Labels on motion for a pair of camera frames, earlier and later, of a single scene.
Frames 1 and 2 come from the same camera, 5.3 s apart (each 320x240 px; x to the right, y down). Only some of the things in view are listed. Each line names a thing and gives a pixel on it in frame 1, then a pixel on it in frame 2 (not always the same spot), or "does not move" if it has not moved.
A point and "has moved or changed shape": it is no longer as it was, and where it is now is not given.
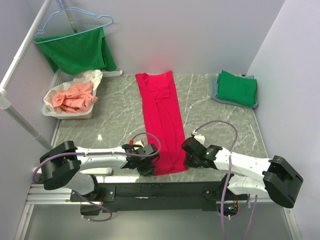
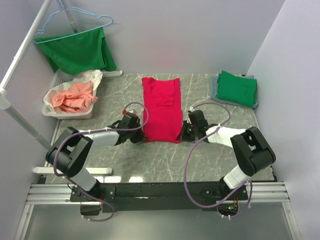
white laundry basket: x=63 y=76 does not move
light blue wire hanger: x=62 y=7 does not move
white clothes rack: x=5 y=102 does not move
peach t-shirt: x=77 y=97 does not move
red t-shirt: x=165 y=129 has moved or changed shape
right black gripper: x=189 y=164 → x=184 y=136
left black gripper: x=148 y=171 → x=139 y=138
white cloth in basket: x=92 y=76 does not move
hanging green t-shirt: x=80 y=53 does not move
